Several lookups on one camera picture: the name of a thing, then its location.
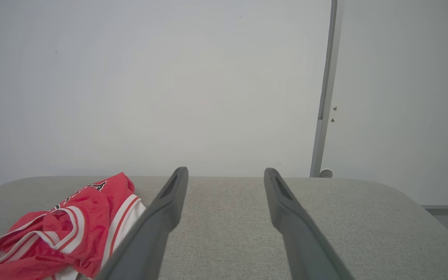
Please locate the white round door stopper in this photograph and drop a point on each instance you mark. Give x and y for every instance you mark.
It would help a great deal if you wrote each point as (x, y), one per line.
(326, 173)

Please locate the red Bulls basketball jersey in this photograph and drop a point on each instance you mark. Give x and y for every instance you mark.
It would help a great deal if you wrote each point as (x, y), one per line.
(88, 217)

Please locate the grey metal door frame strip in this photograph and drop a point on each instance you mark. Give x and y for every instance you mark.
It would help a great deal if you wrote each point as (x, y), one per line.
(325, 97)

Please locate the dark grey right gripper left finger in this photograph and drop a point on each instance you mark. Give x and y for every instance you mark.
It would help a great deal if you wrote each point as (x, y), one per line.
(150, 241)

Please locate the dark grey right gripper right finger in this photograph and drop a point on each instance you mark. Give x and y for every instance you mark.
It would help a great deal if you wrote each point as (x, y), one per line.
(305, 249)

